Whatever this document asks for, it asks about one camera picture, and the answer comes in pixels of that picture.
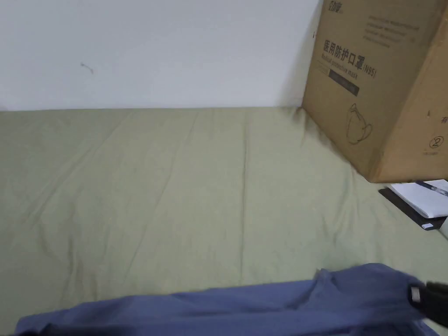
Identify blue shirt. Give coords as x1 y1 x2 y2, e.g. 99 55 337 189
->
14 263 436 336

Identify black notebook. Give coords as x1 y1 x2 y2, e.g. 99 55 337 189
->
378 187 448 231

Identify white paper sheets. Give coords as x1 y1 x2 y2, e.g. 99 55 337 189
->
388 179 448 218

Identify dark blue pen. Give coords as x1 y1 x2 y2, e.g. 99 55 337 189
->
415 180 448 195

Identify brown cardboard carton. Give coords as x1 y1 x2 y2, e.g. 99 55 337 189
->
302 0 448 184

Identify bed with pale green sheet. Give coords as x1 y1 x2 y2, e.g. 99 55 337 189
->
0 106 448 336

